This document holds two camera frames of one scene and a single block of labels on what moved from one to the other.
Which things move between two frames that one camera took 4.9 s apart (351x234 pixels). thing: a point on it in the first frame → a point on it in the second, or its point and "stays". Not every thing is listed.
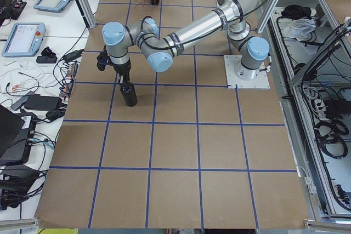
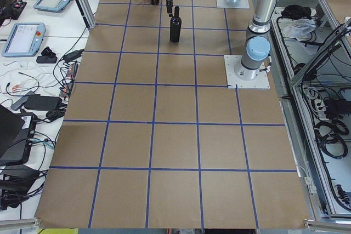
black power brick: [41, 102] stays
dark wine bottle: [128, 90] → [176, 26]
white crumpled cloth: [300, 28] stays
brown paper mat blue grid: [192, 153] stays
